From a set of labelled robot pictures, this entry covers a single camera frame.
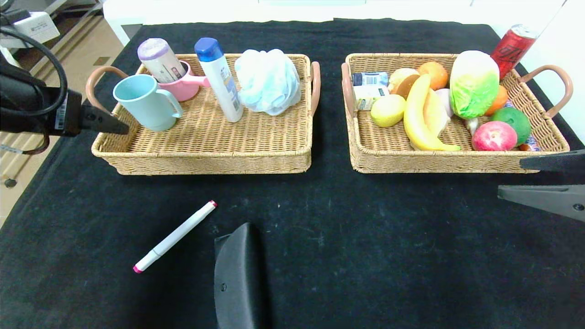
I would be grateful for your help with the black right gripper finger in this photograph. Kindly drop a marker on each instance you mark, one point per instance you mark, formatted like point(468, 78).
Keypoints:
point(548, 201)
point(560, 162)

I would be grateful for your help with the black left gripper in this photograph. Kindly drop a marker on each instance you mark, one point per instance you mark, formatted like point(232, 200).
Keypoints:
point(66, 113)

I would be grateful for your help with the light teal mug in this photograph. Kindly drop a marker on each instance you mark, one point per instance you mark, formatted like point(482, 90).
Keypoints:
point(146, 109)

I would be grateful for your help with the white bottle blue cap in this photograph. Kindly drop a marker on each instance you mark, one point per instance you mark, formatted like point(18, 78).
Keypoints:
point(226, 87)

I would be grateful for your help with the yellow banana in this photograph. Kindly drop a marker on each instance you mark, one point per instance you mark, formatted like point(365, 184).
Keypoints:
point(416, 119)

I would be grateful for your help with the yellow lemon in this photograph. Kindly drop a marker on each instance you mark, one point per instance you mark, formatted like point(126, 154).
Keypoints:
point(388, 109)

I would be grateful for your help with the pink round bun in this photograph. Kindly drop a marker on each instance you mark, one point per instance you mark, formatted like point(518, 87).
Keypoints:
point(400, 80)

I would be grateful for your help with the black curved plastic object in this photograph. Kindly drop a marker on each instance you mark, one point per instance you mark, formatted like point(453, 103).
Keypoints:
point(237, 283)

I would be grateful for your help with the wicker basket with food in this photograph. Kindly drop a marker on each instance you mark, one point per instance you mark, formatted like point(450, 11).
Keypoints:
point(502, 157)

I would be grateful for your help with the wicker basket with toiletries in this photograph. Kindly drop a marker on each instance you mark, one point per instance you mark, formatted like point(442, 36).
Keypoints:
point(205, 137)

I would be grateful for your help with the colourful snack wrapper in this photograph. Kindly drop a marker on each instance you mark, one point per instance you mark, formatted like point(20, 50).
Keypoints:
point(530, 146)

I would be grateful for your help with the green round fruit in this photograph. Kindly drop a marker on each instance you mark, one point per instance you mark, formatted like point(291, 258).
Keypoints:
point(516, 119)

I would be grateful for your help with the red apple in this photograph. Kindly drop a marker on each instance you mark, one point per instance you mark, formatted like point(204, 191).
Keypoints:
point(493, 137)

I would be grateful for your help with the purple capped bottle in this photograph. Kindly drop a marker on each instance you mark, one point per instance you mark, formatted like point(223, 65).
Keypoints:
point(160, 59)

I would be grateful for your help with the small orange fruit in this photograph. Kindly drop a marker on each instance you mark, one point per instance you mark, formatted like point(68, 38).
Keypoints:
point(500, 101)

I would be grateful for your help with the pink plastic cup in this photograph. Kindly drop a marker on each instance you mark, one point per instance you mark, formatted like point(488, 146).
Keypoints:
point(187, 87)

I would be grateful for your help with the small white toy vegetable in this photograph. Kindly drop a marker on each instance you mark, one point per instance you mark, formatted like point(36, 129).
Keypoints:
point(470, 128)

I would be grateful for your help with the wooden rolling rack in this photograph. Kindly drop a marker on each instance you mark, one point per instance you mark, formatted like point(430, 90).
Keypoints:
point(18, 167)

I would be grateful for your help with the grey metal shelf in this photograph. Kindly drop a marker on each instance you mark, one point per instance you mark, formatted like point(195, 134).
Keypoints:
point(77, 18)

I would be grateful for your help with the green white napa cabbage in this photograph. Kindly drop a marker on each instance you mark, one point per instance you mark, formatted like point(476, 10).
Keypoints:
point(473, 77)

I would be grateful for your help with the red soda can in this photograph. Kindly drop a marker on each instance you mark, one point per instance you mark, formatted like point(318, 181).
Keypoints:
point(512, 48)

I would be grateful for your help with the pale pink onion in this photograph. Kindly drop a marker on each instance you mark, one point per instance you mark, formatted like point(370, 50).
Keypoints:
point(446, 98)

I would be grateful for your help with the golden bread loaf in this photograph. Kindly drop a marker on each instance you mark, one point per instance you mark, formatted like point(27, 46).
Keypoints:
point(436, 114)

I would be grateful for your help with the white marker pink ends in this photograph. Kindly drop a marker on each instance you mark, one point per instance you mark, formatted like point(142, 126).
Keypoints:
point(176, 235)

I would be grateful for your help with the large orange fruit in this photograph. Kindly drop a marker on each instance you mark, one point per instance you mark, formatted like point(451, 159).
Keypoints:
point(436, 75)

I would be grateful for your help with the light blue bath loofah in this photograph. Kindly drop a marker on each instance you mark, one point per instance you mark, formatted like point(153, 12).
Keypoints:
point(267, 82)

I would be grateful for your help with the black table cloth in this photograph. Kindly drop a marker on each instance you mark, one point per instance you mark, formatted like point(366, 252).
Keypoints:
point(91, 301)

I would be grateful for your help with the white juice carton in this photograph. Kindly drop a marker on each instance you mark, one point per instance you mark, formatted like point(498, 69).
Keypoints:
point(363, 98)

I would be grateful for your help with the small blue labelled bottle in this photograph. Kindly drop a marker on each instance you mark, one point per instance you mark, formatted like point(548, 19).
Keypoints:
point(369, 79)

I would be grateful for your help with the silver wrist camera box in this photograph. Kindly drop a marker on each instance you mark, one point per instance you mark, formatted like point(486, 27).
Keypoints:
point(39, 27)

